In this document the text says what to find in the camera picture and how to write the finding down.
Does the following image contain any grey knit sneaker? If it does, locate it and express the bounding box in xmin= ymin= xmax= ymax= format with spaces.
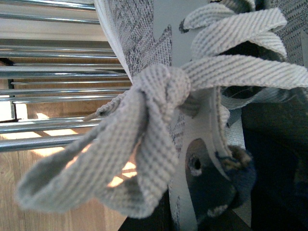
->
xmin=16 ymin=0 xmax=308 ymax=231

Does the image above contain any black metal shoe rack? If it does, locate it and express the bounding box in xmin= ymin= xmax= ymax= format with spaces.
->
xmin=0 ymin=0 xmax=131 ymax=152

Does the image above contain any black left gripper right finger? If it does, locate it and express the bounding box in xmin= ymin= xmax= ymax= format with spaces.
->
xmin=242 ymin=101 xmax=308 ymax=231

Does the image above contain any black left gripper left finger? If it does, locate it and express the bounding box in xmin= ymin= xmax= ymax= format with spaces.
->
xmin=118 ymin=191 xmax=173 ymax=231

